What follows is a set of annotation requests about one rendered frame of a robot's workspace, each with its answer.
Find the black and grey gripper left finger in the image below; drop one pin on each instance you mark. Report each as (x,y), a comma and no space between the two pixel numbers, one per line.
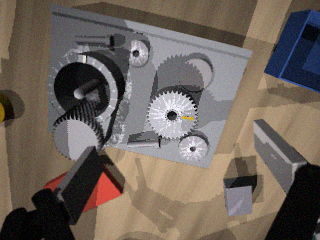
(69,197)

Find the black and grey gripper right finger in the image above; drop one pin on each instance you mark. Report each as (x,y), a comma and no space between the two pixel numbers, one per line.
(299,213)

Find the white toothed gear with yellow arrow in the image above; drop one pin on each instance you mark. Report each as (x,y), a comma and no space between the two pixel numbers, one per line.
(167,124)

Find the grey cube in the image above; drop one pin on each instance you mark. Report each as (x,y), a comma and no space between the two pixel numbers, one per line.
(238,196)

